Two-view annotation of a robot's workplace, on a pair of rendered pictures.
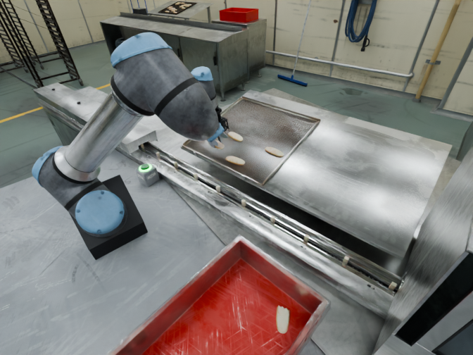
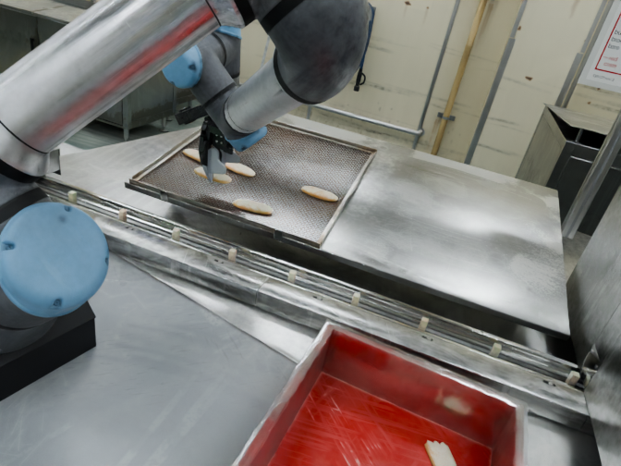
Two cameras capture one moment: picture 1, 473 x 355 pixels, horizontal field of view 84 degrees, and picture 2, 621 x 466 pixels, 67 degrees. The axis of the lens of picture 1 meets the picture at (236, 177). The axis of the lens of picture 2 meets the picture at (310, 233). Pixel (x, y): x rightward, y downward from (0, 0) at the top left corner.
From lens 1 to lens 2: 0.39 m
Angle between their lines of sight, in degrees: 25
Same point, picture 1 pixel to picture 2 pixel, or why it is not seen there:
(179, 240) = (178, 355)
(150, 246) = (114, 373)
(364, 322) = (558, 441)
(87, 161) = (56, 116)
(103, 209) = (69, 248)
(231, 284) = (325, 422)
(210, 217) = (229, 308)
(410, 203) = (544, 263)
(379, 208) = (510, 272)
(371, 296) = (558, 397)
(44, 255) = not seen: outside the picture
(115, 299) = not seen: outside the picture
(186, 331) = not seen: outside the picture
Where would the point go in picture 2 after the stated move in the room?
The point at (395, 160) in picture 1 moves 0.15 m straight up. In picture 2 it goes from (502, 208) to (524, 156)
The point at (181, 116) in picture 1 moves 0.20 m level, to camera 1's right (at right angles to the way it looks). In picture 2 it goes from (341, 19) to (491, 44)
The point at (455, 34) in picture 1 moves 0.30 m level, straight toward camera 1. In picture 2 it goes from (468, 82) to (469, 88)
